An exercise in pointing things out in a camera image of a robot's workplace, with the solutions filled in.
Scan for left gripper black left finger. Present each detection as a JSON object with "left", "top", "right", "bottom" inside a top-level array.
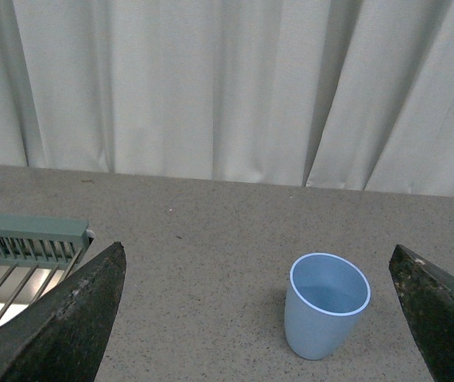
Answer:
[{"left": 0, "top": 242, "right": 126, "bottom": 381}]

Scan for light blue plastic cup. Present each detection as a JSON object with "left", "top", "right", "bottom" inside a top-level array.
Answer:
[{"left": 284, "top": 253, "right": 371, "bottom": 361}]

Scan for white pleated curtain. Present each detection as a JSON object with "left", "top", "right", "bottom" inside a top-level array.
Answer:
[{"left": 0, "top": 1, "right": 454, "bottom": 196}]

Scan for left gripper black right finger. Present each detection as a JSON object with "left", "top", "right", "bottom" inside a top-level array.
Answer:
[{"left": 389, "top": 244, "right": 454, "bottom": 381}]

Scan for green dish drying rack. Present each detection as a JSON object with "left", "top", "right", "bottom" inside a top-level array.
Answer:
[{"left": 0, "top": 214, "right": 93, "bottom": 326}]

